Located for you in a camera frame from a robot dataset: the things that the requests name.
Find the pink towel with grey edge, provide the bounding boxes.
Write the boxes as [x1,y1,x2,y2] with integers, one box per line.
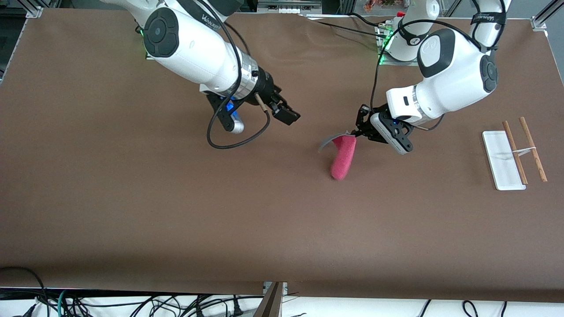
[318,132,357,181]

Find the white rack with wooden rods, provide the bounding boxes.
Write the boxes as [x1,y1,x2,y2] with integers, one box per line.
[482,116,548,191]

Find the grey power strip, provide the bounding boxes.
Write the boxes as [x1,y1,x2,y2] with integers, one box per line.
[257,0,323,14]

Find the white flat strip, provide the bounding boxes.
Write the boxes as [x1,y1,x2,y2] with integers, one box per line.
[300,14,354,21]

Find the brown table cover sheet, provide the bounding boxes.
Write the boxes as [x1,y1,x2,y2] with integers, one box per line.
[0,9,564,303]

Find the orange patterned object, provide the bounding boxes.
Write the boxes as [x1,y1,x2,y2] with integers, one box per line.
[364,0,408,12]

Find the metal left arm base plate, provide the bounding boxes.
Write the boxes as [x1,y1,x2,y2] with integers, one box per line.
[377,26,419,66]

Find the thin black base cable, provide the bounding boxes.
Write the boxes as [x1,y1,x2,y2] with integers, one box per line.
[314,20,382,38]

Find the thick black base cable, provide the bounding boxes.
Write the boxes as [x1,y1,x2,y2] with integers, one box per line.
[347,12,389,28]

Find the brown wooden post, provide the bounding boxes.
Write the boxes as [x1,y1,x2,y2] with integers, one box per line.
[253,282,283,317]

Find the black plug with cable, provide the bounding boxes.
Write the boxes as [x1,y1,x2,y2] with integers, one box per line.
[228,295,245,317]

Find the teal cable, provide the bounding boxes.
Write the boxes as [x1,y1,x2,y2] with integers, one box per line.
[56,289,69,317]

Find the thick black floor cable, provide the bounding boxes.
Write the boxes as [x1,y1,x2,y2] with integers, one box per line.
[0,265,49,309]

